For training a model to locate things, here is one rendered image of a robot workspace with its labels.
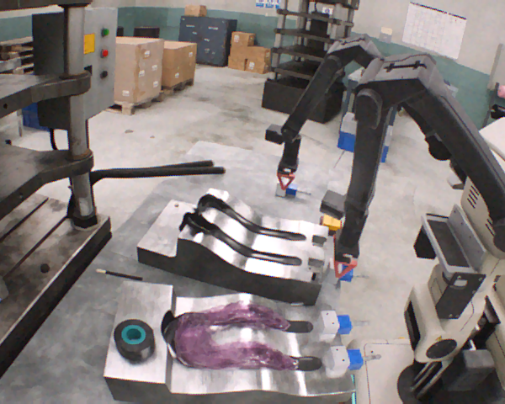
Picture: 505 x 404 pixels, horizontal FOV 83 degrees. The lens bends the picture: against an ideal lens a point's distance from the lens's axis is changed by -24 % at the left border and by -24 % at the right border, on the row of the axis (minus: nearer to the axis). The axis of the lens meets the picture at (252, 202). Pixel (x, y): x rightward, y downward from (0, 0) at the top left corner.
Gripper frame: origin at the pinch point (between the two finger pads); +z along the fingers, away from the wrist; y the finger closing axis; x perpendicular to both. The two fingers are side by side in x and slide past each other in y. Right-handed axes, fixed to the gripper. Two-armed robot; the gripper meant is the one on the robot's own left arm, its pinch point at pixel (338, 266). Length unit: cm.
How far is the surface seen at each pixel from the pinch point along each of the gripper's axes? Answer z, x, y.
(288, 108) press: 76, -34, -401
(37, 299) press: 8, -78, 35
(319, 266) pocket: -1.9, -6.2, 3.9
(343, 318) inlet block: -2.2, 0.8, 22.1
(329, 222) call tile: 1.0, -2.7, -23.3
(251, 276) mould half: -1.5, -23.3, 12.6
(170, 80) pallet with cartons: 64, -210, -409
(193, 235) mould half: -8.1, -39.4, 9.8
